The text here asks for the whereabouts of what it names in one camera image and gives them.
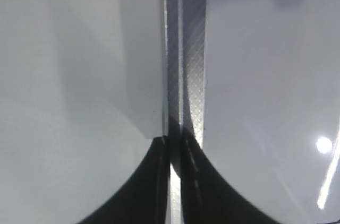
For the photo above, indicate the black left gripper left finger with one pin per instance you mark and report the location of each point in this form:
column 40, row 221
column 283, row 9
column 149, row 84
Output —
column 143, row 198

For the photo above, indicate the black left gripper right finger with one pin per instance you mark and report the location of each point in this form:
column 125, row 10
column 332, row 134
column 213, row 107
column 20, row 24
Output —
column 206, row 196

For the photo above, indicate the white board with grey frame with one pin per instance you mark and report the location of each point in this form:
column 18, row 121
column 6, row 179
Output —
column 257, row 84

